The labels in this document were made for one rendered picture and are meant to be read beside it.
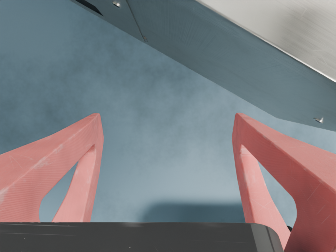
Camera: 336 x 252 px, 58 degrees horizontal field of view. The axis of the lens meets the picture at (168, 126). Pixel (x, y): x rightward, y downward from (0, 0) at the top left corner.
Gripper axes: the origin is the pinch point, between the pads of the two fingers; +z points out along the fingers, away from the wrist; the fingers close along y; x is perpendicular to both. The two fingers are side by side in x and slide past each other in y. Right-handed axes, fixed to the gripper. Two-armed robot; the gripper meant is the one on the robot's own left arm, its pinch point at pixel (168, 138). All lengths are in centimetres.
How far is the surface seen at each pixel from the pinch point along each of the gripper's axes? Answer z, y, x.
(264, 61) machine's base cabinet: 30.8, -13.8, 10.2
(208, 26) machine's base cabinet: 32.4, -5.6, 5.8
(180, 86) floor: 93, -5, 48
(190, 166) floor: 78, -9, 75
